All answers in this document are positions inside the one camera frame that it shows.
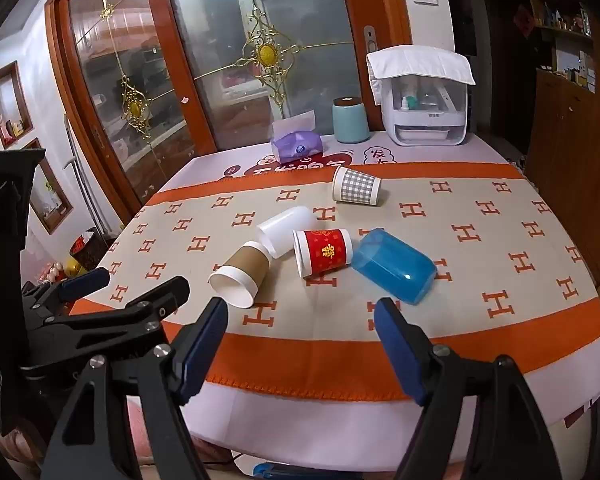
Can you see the wooden glass sliding door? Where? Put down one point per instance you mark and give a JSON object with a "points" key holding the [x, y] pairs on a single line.
{"points": [[280, 60], [130, 110]]}

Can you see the white plastic cup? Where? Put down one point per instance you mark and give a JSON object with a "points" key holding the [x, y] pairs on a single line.
{"points": [[287, 230]]}

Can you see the purple tissue pack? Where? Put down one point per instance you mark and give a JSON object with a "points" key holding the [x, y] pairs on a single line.
{"points": [[297, 147]]}

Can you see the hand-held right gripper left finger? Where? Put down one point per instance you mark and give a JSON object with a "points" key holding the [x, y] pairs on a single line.
{"points": [[204, 347]]}

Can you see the blue plastic object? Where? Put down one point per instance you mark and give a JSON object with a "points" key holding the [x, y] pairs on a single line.
{"points": [[280, 471]]}

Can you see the white folded cloth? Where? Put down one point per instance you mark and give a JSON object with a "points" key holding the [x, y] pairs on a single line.
{"points": [[420, 62]]}

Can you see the blue plastic cup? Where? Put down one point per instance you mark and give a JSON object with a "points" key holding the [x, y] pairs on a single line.
{"points": [[395, 267]]}

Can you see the wooden shelf with small things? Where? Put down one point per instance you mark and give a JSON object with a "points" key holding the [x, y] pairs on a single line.
{"points": [[565, 25]]}

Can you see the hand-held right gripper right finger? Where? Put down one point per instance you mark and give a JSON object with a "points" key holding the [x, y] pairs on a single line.
{"points": [[399, 347]]}

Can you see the wooden cabinet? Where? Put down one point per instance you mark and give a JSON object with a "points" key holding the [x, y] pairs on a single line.
{"points": [[575, 170]]}

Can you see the white storage organizer box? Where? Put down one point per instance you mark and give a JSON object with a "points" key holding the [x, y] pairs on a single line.
{"points": [[425, 115]]}

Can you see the checkered paper cup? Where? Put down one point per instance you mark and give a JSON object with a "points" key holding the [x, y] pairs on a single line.
{"points": [[357, 186]]}

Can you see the red paper cup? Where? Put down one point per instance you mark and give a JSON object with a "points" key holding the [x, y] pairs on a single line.
{"points": [[325, 252]]}

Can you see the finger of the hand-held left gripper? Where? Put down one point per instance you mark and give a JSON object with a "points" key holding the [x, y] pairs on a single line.
{"points": [[147, 305], [82, 282]]}

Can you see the wooden framed wall niche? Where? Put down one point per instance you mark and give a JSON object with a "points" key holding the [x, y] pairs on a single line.
{"points": [[50, 195], [10, 105]]}

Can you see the beige orange patterned blanket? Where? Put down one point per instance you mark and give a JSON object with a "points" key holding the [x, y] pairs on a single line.
{"points": [[480, 240]]}

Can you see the teal canister with brown lid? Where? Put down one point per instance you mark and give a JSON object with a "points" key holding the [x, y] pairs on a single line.
{"points": [[351, 122]]}

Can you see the brown paper cup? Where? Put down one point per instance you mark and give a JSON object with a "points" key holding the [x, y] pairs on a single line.
{"points": [[245, 272]]}

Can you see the dark red trash bin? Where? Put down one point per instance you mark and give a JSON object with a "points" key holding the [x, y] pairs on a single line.
{"points": [[87, 252]]}

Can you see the pink printed tablecloth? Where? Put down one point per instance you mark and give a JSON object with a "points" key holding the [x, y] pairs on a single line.
{"points": [[260, 425]]}

